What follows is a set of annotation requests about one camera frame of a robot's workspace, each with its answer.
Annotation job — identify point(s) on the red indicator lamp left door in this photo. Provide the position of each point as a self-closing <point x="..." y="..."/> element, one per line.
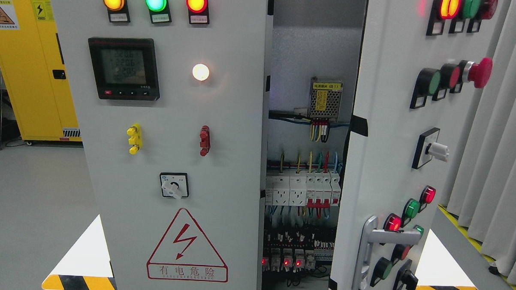
<point x="198" y="12"/>

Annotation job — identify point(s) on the white socket breaker row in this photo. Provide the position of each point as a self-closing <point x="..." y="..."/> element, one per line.
<point x="304" y="189"/>

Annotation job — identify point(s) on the yellow terminal post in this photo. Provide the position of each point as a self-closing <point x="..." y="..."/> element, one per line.
<point x="135" y="138"/>

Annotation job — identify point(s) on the yellow indicator lamp left door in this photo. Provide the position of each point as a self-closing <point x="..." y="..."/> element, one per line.
<point x="117" y="10"/>

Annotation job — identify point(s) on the black digital power meter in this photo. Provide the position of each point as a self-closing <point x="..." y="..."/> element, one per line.
<point x="124" y="68"/>

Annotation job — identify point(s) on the lower relay terminal row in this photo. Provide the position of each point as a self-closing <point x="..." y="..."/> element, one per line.
<point x="297" y="249"/>

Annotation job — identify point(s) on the grey curtain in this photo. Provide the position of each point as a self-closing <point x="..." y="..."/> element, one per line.
<point x="484" y="193"/>

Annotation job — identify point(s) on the red electric hazard sticker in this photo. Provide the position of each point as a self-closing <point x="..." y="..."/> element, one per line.
<point x="184" y="253"/>

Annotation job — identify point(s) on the metal mesh power supply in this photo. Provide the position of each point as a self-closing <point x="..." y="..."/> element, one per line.
<point x="325" y="98"/>

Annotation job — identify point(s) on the white indicator lamp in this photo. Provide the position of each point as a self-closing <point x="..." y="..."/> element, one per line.
<point x="201" y="72"/>

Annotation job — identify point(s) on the green indicator lamp left door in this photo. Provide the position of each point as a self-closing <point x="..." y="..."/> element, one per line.
<point x="159" y="11"/>

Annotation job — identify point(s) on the white knob selector right door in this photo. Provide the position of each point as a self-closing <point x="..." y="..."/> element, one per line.
<point x="428" y="148"/>

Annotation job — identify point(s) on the silver door handle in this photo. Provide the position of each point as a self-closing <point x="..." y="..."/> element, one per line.
<point x="367" y="272"/>

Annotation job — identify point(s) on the yellow safety cabinet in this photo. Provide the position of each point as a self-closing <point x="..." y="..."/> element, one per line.
<point x="34" y="72"/>

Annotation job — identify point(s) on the grey cabinet door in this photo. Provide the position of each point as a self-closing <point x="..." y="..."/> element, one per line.
<point x="407" y="84"/>
<point x="225" y="184"/>

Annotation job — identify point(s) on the red emergency stop button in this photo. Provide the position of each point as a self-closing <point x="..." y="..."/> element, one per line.
<point x="479" y="73"/>

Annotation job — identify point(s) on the red terminal post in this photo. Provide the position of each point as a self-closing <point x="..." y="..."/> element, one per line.
<point x="205" y="143"/>

